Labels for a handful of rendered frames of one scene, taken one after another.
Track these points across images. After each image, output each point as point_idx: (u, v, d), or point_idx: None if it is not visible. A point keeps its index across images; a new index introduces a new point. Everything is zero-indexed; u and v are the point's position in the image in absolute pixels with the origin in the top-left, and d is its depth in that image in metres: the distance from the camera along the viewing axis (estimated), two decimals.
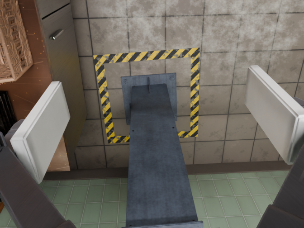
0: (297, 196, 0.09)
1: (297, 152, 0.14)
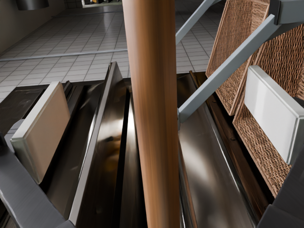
0: (297, 196, 0.09)
1: (297, 152, 0.14)
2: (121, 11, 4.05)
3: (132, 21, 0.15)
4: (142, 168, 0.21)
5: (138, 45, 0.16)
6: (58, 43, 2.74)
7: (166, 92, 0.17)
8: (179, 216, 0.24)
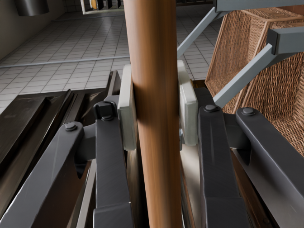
0: (218, 178, 0.10)
1: (192, 134, 0.16)
2: (121, 15, 4.08)
3: (133, 19, 0.15)
4: (144, 167, 0.21)
5: (140, 44, 0.16)
6: (58, 49, 2.77)
7: (168, 90, 0.17)
8: (181, 214, 0.24)
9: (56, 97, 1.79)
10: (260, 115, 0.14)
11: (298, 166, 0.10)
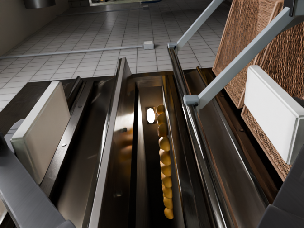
0: (297, 196, 0.09)
1: (297, 152, 0.14)
2: (125, 10, 4.10)
3: None
4: None
5: None
6: (65, 41, 2.79)
7: None
8: None
9: (65, 84, 1.82)
10: None
11: None
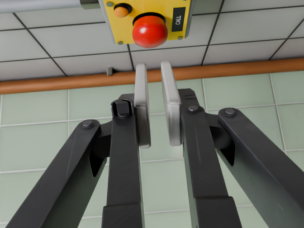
0: (206, 179, 0.10)
1: (176, 135, 0.16)
2: None
3: None
4: None
5: None
6: None
7: None
8: None
9: None
10: (242, 115, 0.14)
11: (282, 164, 0.10)
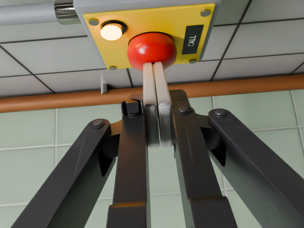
0: (199, 179, 0.10)
1: (167, 135, 0.16)
2: None
3: None
4: None
5: None
6: None
7: None
8: None
9: None
10: (231, 115, 0.14)
11: (274, 163, 0.11)
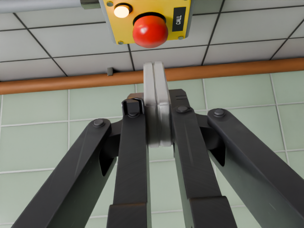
0: (199, 179, 0.10)
1: (167, 135, 0.16)
2: None
3: None
4: None
5: None
6: None
7: None
8: None
9: None
10: (230, 115, 0.14)
11: (273, 163, 0.11)
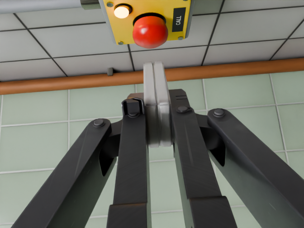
0: (199, 179, 0.10)
1: (167, 135, 0.16)
2: None
3: None
4: None
5: None
6: None
7: None
8: None
9: None
10: (230, 115, 0.14)
11: (273, 163, 0.11)
